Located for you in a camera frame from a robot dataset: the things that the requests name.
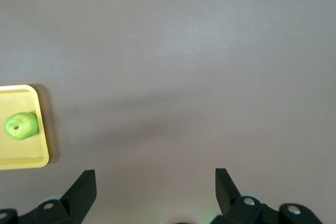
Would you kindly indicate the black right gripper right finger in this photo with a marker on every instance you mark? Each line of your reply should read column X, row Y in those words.
column 236, row 208

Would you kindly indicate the brown table mat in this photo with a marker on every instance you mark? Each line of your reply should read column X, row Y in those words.
column 183, row 51

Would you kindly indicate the green apple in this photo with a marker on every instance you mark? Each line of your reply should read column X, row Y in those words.
column 22, row 127

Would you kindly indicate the yellow plastic tray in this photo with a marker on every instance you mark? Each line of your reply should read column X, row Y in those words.
column 18, row 153

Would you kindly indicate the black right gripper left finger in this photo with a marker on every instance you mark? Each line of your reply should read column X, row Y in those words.
column 76, row 200

